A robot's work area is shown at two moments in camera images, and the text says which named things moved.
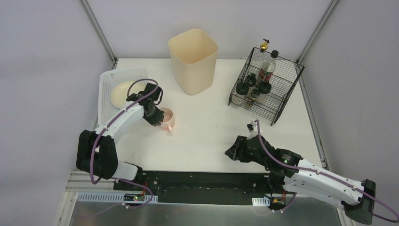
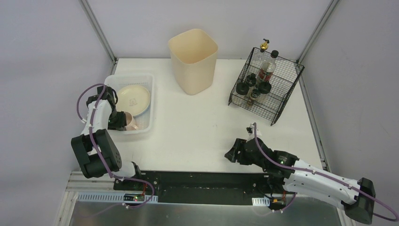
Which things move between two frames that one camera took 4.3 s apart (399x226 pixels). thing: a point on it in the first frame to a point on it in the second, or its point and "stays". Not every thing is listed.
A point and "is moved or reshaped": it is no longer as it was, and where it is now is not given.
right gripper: (240, 148) stays
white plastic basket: (108, 79) is moved or reshaped
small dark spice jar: (254, 95) stays
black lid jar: (242, 88) stays
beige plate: (119, 94) is moved or reshaped
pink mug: (168, 122) is moved or reshaped
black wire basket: (266, 84) stays
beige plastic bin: (194, 54) stays
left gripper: (155, 116) to (119, 120)
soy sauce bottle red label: (268, 67) stays
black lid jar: (264, 87) stays
